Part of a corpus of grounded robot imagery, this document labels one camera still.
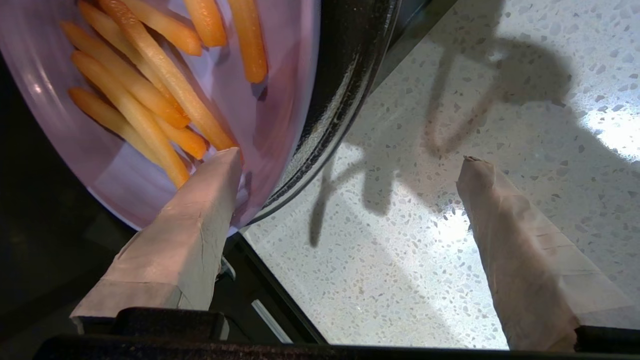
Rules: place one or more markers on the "purple plate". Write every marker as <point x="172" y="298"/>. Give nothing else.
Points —
<point x="280" y="100"/>

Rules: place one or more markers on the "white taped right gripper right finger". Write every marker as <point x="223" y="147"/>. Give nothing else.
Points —
<point x="530" y="260"/>

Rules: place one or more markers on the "orange french fry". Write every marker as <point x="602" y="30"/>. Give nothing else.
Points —
<point x="107" y="31"/>
<point x="247" y="40"/>
<point x="170" y="30"/>
<point x="127" y="107"/>
<point x="165" y="71"/>
<point x="207" y="22"/>
<point x="187" y="141"/>
<point x="125" y="76"/>
<point x="110" y="117"/>

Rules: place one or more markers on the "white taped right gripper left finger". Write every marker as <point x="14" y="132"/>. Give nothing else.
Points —
<point x="175" y="250"/>

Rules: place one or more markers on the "silver microwave oven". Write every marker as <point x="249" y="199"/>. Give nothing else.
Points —
<point x="45" y="260"/>

